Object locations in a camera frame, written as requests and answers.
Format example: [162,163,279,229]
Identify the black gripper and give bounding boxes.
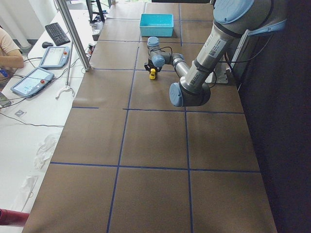
[144,59,161,72]

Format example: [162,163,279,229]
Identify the yellow beetle toy car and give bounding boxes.
[149,68,157,80]

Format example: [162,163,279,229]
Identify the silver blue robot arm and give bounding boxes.
[144,0,288,107]

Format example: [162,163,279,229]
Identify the light blue plastic bin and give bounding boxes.
[139,14,174,37]

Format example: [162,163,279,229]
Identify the far teach pendant tablet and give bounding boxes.
[39,46,70,69]

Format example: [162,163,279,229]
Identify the teach pendant tablet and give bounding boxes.
[10,67,54,98]
[39,46,70,69]

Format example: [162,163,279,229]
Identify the black keyboard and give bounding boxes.
[45,22,70,46]

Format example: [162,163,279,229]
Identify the brown paper table cover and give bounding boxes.
[24,3,276,233]

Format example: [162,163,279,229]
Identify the black computer mouse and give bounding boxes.
[42,42,53,49]

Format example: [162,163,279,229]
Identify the near teach pendant tablet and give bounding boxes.
[10,67,54,98]

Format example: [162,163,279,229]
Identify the white crumpled cloth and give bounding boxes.
[34,133,60,170]

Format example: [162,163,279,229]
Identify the seated person in peach shirt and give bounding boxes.
[0,27,24,90]

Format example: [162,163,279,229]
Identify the white plastic bag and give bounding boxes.
[11,176,38,212]

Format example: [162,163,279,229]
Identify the red object at edge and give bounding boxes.
[0,209,30,227]

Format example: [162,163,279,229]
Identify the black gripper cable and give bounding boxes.
[153,46,173,59]

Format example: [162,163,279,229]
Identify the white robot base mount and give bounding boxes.
[206,62,229,84]

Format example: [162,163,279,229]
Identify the aluminium frame post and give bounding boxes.
[55,0,91,72]

